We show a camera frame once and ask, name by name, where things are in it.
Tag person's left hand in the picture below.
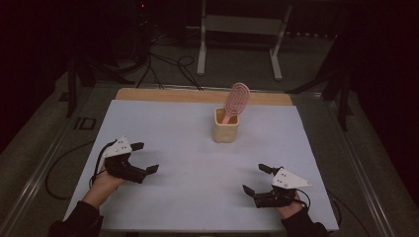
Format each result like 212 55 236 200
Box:
82 165 128 209

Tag person's left black sleeve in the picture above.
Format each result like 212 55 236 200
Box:
47 200 105 237

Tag beige square cup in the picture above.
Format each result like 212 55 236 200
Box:
211 107 240 144

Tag metal frame rail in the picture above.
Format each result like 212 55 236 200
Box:
324 97 401 237
0 86 100 237

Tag right hand-held gripper cable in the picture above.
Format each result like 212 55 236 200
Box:
295 187 372 237

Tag dark equipment with red light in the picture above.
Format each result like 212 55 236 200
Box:
132 0 156 31

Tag person's right black sleeve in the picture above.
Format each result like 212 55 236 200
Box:
281 206 331 237

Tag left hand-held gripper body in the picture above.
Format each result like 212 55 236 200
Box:
102 136 148 185

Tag person's right hand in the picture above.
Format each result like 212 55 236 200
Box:
276 192 309 220

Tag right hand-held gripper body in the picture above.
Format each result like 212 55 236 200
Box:
253 167 313 209

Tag left hand-held gripper cable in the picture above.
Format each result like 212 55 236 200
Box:
44 139 119 200

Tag grey metal stand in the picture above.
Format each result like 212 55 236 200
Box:
196 0 293 82

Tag black tripod stand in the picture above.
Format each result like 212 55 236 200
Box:
285 33 356 132
58 53 136 119

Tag white table mat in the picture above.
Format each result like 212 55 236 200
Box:
63 99 340 233

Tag pink hairbrush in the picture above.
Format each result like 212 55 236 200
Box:
220 82 252 125

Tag black floor cables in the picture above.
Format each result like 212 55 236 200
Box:
135 31 205 92

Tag wooden table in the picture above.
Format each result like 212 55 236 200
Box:
115 87 293 107

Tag person's black sleeve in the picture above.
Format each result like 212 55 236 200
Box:
281 206 331 237
47 200 105 237

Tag hand-held gripper cable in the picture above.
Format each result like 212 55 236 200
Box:
44 139 119 200
295 187 372 237

